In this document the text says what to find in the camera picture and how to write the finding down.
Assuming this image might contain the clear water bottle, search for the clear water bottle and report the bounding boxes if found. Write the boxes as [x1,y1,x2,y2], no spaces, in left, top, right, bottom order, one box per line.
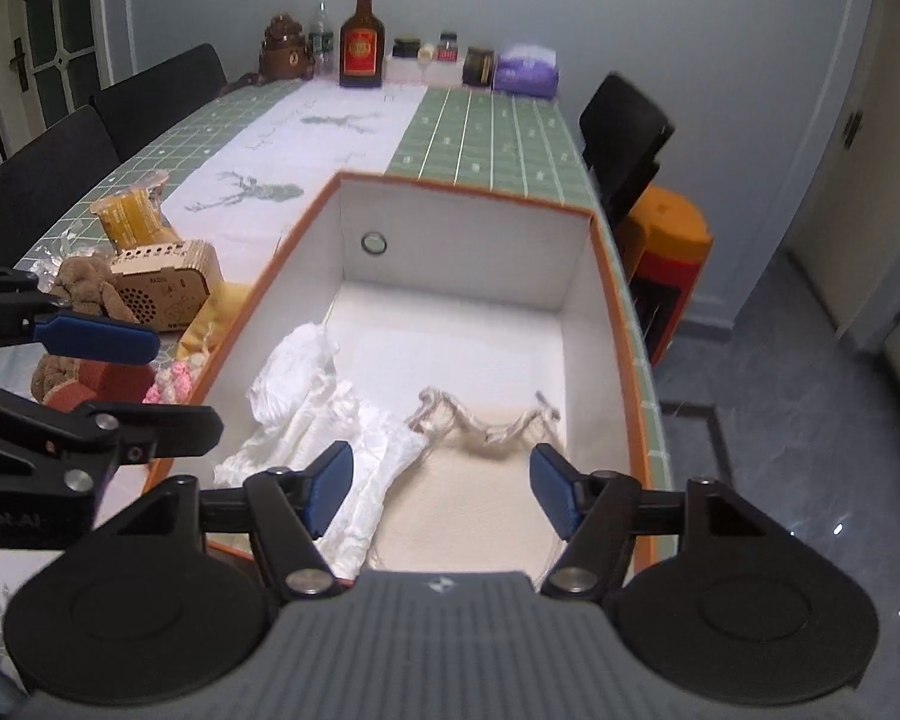
[308,0,336,78]

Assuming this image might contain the purple tissue pack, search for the purple tissue pack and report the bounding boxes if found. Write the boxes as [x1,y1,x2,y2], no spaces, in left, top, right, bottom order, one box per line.
[493,44,559,101]

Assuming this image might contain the yellow cloth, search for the yellow cloth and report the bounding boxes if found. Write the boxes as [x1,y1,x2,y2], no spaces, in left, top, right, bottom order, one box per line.
[175,281,251,361]

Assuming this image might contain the orange white storage box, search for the orange white storage box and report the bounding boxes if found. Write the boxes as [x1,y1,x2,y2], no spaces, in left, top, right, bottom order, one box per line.
[142,170,662,579]

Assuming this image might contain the brown plush toy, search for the brown plush toy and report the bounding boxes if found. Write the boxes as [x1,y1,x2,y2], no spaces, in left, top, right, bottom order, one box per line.
[50,255,136,323]

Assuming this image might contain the wooden radio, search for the wooden radio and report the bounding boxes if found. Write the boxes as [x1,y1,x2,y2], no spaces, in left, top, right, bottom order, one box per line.
[110,241,222,332]

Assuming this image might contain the pink white knitted hat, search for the pink white knitted hat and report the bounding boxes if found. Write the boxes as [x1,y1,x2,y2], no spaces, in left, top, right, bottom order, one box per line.
[142,359,201,405]

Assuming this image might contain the brown liquor bottle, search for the brown liquor bottle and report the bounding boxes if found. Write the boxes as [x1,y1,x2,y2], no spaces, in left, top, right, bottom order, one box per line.
[338,0,385,88]

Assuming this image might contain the orange stool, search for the orange stool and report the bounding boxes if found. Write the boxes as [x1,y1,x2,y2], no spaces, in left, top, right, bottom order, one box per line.
[613,185,713,366]

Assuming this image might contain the beige drawstring pouch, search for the beige drawstring pouch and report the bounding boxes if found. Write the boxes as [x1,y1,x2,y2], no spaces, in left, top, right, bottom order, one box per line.
[365,387,562,585]

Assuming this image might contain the black chair right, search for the black chair right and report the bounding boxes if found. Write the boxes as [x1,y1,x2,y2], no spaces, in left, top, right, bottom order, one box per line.
[578,73,674,227]

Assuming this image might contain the green grid tablecloth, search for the green grid tablecloth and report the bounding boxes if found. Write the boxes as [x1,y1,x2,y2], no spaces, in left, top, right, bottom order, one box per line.
[98,82,668,518]

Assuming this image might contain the yellow packaged sponges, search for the yellow packaged sponges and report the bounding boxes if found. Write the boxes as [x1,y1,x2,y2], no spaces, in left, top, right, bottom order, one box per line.
[91,187,180,250]

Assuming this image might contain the white crumpled cloth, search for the white crumpled cloth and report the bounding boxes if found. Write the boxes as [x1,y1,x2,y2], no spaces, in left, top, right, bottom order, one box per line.
[214,323,427,580]

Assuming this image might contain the dark glass jar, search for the dark glass jar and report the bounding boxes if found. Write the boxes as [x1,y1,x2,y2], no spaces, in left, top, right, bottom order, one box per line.
[461,46,496,88]

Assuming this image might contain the small black jar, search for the small black jar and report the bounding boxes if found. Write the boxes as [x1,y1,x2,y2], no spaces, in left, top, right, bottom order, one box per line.
[391,37,422,59]

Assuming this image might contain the red brown sponge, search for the red brown sponge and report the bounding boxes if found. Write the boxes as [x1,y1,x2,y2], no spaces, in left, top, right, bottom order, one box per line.
[30,355,155,413]

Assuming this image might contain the black chair near left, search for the black chair near left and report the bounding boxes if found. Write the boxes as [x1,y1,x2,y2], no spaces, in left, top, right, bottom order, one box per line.
[0,106,119,266]

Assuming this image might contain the black chair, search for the black chair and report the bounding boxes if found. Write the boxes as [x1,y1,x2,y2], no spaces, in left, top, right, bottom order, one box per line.
[91,44,227,163]
[0,106,119,266]
[578,73,674,227]

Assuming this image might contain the small red-label jar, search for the small red-label jar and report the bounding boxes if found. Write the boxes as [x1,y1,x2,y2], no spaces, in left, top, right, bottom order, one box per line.
[436,31,458,64]

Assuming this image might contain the glass panel door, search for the glass panel door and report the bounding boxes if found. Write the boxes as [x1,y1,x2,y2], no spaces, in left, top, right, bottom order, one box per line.
[0,0,107,151]

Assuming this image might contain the brown bear jar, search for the brown bear jar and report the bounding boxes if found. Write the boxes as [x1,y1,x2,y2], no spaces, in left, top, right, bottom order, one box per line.
[258,13,313,82]

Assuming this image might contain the black chair far left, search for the black chair far left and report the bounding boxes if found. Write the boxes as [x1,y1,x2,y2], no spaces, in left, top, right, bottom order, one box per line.
[91,44,227,163]

